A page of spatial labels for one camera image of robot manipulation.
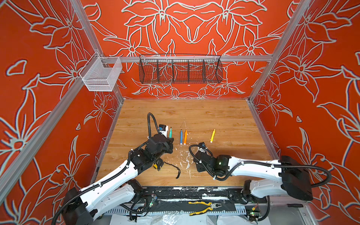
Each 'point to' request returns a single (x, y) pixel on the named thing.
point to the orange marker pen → (185, 137)
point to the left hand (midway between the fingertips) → (172, 138)
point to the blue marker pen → (181, 137)
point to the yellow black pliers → (212, 206)
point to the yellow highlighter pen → (213, 136)
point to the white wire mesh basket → (101, 73)
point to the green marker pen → (170, 133)
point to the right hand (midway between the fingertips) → (195, 163)
